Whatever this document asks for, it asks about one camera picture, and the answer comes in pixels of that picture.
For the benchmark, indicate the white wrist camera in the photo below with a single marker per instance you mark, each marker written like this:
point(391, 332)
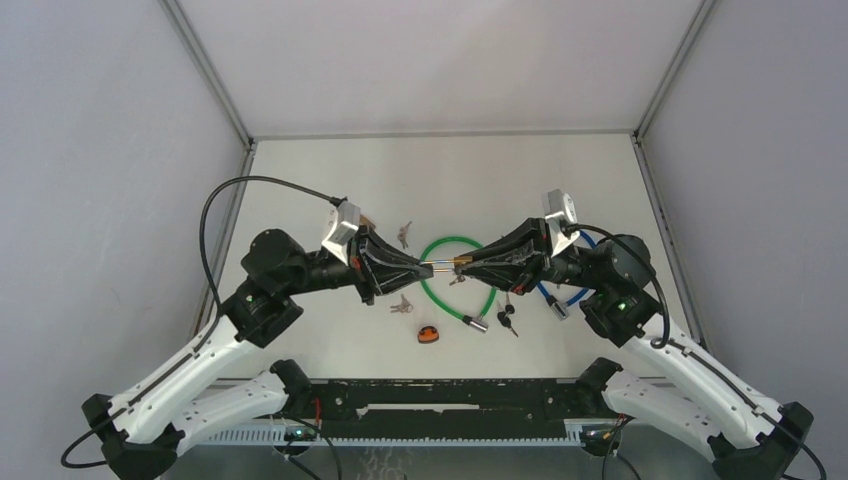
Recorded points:
point(560, 218)
point(344, 222)

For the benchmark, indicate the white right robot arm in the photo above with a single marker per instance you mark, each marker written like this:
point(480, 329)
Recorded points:
point(743, 433)

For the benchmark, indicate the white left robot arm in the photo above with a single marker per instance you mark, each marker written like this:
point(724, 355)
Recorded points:
point(145, 429)

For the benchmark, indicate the large brass padlock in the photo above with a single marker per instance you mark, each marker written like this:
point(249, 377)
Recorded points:
point(365, 220)

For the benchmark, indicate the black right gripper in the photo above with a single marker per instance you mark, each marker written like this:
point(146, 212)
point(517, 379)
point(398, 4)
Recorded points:
point(518, 261)

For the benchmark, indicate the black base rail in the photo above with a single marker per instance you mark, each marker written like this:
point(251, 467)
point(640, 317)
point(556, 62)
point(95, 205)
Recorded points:
point(452, 410)

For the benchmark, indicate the brass padlock silver keys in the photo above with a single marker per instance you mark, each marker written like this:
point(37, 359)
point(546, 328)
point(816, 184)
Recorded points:
point(404, 306)

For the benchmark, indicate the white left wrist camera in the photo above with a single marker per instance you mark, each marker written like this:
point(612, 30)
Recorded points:
point(344, 222)

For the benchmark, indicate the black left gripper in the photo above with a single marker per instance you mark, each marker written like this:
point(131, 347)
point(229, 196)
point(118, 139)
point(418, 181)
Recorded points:
point(389, 270)

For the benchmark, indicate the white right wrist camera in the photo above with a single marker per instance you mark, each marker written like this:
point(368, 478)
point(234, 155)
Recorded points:
point(560, 218)

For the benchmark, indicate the orange padlock black keys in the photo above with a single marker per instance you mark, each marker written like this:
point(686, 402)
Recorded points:
point(505, 311)

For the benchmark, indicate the small brass padlock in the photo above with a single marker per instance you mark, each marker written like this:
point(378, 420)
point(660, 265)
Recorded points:
point(447, 265)

